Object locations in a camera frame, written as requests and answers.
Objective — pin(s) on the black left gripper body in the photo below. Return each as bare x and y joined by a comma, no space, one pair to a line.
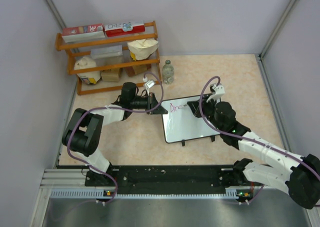
145,103

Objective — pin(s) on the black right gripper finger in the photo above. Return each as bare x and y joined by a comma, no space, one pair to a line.
196,111
196,103

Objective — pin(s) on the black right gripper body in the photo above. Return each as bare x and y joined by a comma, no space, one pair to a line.
208,110

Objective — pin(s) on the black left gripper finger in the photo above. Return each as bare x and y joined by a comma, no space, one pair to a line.
154,103
159,112

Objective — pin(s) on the black framed whiteboard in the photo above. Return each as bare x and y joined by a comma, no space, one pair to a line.
180,125

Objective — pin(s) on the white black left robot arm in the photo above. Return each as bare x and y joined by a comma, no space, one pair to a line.
82,134

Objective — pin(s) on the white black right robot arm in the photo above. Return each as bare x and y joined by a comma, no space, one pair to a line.
296,175

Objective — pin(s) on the clear glass bottle green cap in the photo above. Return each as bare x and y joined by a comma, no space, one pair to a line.
168,72

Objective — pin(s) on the tan cardboard box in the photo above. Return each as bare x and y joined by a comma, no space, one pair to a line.
111,75

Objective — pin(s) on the cream paper bag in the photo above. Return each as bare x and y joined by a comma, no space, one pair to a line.
141,49

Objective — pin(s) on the clear plastic container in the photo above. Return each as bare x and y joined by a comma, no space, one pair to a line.
108,55

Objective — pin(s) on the red white box right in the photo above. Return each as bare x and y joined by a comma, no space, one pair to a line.
124,28

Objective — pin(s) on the red white box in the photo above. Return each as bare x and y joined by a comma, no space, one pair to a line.
124,28
83,33

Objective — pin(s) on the red white box left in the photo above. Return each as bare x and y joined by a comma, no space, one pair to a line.
83,33

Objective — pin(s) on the orange wooden shelf rack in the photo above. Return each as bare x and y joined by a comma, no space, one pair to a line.
88,73

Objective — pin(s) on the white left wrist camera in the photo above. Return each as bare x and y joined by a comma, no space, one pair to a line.
149,84

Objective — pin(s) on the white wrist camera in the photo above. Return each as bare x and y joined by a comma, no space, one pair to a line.
149,84
217,91

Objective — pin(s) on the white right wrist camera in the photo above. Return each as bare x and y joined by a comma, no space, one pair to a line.
217,91

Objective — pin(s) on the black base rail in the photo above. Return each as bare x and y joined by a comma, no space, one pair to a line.
175,179

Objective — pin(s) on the grey slotted cable duct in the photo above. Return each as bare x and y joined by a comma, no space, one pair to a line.
60,193

